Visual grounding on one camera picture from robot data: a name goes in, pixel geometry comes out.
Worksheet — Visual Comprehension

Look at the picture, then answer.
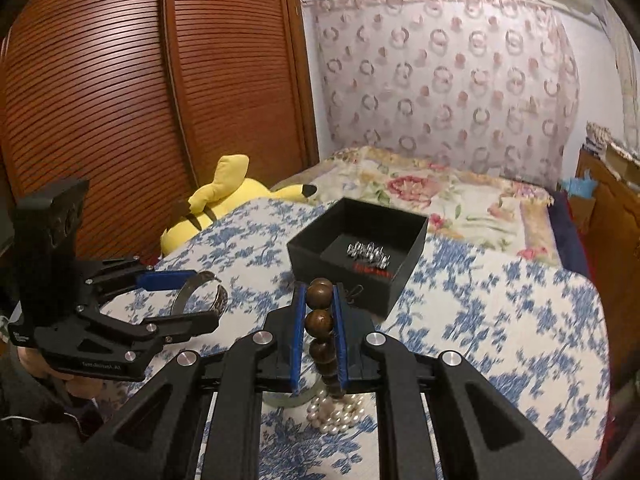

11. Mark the brown wooden bead bracelet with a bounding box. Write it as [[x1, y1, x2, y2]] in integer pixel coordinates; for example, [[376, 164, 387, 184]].
[[306, 277, 346, 401]]

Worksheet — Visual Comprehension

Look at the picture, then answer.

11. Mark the silver chain bracelet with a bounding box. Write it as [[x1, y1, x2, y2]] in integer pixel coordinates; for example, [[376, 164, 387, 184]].
[[346, 241, 392, 268]]

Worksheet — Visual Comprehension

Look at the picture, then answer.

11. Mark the black jewelry box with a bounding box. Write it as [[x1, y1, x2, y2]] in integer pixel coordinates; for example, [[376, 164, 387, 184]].
[[286, 197, 430, 320]]

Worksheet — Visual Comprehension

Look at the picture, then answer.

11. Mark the blue floral tablecloth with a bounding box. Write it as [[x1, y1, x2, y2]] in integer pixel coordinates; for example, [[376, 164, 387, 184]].
[[97, 197, 613, 480]]

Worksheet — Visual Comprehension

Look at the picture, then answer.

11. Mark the person's left hand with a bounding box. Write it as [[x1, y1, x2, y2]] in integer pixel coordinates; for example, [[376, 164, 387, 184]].
[[17, 347, 96, 401]]

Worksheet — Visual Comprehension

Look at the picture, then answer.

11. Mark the brown slatted wooden wardrobe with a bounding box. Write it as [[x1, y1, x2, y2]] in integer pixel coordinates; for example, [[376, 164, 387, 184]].
[[0, 0, 321, 271]]

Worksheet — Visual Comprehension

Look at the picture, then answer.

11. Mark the yellow plush toy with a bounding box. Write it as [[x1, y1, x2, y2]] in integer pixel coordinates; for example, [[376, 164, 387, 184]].
[[160, 154, 318, 256]]

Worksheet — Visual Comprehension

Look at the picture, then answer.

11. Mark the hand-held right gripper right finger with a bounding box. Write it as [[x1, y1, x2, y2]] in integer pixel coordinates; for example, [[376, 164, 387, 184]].
[[335, 282, 584, 480]]

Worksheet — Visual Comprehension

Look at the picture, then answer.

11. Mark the green jade bangle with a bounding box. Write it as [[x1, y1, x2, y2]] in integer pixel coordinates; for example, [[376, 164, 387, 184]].
[[262, 387, 321, 407]]

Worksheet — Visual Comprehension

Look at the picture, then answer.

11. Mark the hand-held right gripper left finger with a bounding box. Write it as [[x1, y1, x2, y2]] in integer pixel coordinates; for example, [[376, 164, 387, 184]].
[[82, 282, 308, 480]]

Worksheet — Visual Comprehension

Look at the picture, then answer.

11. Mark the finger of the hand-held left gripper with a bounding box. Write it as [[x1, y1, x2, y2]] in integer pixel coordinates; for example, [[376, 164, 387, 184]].
[[80, 255, 199, 305], [75, 305, 222, 363]]

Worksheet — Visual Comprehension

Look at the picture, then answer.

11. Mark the sheer circle-patterned curtain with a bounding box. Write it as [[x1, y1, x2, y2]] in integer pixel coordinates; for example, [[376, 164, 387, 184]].
[[300, 0, 583, 196]]

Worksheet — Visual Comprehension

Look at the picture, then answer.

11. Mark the silver bangle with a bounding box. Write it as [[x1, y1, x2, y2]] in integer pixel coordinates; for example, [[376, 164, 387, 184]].
[[172, 270, 232, 322]]

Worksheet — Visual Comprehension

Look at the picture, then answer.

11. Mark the open cardboard box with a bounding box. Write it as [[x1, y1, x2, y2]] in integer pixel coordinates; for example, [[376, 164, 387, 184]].
[[605, 142, 640, 186]]

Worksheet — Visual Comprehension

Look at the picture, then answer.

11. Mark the stack of books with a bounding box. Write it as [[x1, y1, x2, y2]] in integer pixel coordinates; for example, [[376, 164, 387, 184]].
[[585, 120, 615, 157]]

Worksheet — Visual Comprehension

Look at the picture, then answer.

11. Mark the person's left forearm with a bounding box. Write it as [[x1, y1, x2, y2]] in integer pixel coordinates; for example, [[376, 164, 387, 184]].
[[0, 350, 116, 480]]

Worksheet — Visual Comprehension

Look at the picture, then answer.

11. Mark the wooden cabinet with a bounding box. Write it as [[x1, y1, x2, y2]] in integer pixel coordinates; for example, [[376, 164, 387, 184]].
[[570, 145, 640, 391]]

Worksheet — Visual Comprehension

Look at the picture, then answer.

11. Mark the dark blue blanket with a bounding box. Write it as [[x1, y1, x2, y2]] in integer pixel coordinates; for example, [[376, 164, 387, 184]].
[[547, 190, 591, 281]]

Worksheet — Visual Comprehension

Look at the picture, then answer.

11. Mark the floral bedspread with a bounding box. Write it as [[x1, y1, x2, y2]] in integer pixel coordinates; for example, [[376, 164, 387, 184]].
[[272, 145, 563, 268]]

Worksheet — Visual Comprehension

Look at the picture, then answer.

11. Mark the blue plastic bag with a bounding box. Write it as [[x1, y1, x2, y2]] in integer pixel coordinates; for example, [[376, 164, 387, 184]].
[[557, 165, 598, 198]]

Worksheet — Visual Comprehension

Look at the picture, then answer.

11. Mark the tied beige curtain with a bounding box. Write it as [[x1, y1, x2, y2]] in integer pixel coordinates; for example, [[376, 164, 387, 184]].
[[602, 0, 640, 148]]

